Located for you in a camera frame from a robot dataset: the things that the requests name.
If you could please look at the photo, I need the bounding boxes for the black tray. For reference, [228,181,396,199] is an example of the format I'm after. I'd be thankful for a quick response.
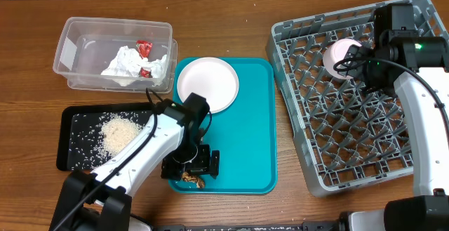
[56,103,151,171]

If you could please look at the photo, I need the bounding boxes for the red snack wrapper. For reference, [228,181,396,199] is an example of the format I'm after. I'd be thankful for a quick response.
[136,40,152,78]

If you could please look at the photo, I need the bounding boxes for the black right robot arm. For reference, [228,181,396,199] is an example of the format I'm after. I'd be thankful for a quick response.
[333,34,448,230]

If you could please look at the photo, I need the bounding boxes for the brown food scrap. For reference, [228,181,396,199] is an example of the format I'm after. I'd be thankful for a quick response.
[181,172,206,189]

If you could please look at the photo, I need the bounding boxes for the teal plastic tray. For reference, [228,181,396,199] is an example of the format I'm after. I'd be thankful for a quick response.
[169,58,278,194]

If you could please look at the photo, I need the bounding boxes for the pink round plate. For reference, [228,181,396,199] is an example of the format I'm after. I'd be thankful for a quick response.
[176,57,239,114]

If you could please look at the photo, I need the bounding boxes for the pile of white rice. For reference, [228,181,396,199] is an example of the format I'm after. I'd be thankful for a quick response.
[72,110,154,171]

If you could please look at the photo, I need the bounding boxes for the clear plastic bin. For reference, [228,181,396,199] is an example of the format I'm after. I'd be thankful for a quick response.
[53,17,177,93]

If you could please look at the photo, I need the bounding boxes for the black table edge rail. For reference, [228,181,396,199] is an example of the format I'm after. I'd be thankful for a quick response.
[154,209,387,231]

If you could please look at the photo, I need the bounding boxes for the pink bowl with rice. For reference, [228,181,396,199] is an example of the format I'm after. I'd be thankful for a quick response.
[323,39,361,80]

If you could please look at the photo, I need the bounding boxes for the grey dishwasher rack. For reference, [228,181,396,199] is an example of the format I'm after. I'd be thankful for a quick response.
[267,0,448,197]

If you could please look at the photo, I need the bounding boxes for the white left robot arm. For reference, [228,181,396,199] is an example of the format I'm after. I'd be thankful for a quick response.
[50,94,220,230]

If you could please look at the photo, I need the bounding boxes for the white napkin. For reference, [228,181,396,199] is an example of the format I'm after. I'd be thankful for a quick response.
[139,54,168,85]
[101,46,148,77]

